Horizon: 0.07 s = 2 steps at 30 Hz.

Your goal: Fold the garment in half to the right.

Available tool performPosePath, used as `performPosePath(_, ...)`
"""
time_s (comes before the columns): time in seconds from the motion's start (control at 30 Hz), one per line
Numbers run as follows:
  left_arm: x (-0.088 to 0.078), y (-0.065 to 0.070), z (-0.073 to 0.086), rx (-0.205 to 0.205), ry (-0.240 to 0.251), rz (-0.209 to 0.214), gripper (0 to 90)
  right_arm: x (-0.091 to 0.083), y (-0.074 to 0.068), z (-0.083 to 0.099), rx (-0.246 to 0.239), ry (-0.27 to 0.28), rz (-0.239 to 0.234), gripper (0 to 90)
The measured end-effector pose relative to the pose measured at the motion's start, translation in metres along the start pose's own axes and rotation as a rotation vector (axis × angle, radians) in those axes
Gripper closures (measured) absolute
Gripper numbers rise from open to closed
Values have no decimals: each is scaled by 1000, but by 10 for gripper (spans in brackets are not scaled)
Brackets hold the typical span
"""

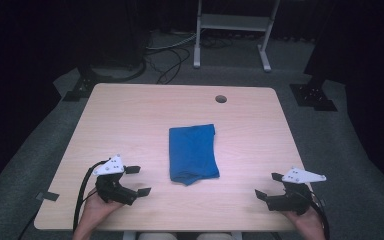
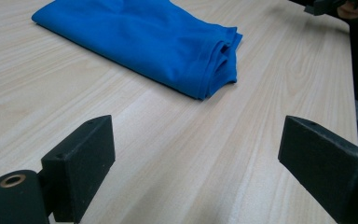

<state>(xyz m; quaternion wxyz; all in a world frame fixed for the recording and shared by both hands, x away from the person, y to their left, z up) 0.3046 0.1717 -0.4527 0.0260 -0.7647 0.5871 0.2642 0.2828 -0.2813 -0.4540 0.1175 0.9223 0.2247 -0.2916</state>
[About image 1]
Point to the blue printed t-shirt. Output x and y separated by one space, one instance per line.
190 153

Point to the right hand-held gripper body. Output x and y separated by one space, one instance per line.
290 200

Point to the white metal stand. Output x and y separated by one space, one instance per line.
233 21

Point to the black tape strip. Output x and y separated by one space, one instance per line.
46 196

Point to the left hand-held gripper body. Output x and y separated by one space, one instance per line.
113 190

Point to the person's left hand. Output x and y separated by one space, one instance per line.
95 213

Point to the white table leg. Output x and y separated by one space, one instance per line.
129 236
237 236

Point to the black stand base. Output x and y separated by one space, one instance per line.
83 87
310 96

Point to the person's right hand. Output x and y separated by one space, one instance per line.
308 223

